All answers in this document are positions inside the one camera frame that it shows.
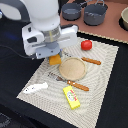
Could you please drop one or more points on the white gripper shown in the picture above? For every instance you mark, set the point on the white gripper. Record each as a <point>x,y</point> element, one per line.
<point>40,45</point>

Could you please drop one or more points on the red toy tomato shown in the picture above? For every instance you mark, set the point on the red toy tomato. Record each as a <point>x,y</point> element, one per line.
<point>86,45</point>

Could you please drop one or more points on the yellow butter box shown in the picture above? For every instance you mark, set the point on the yellow butter box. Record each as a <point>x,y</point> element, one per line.
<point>71,97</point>

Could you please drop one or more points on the toy bread loaf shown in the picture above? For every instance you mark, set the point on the toy bread loaf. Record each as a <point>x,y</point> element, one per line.
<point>56,59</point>

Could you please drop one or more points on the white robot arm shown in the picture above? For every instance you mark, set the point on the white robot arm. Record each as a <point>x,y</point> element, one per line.
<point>42,14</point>

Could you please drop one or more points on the round wooden plate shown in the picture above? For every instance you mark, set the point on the round wooden plate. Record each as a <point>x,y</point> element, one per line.
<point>72,68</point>

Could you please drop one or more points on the left grey toy pot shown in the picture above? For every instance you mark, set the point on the left grey toy pot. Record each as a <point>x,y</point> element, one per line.
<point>72,11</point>

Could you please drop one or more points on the grey toy pot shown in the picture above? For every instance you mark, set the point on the grey toy pot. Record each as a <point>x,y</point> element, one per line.
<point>72,11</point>
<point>94,14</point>

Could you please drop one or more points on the woven beige placemat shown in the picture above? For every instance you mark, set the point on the woven beige placemat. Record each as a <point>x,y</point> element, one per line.
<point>53,100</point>

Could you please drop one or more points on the right grey toy pot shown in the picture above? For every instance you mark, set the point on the right grey toy pot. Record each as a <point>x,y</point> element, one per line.
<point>94,14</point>

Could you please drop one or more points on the beige bowl at edge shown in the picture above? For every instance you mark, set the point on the beige bowl at edge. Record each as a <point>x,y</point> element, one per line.
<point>124,16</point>

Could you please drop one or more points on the fork with wooden handle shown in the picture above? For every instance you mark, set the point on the fork with wooden handle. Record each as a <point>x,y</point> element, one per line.
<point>72,83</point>

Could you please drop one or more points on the knife with wooden handle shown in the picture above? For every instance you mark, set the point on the knife with wooden handle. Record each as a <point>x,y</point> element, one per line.
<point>83,58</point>

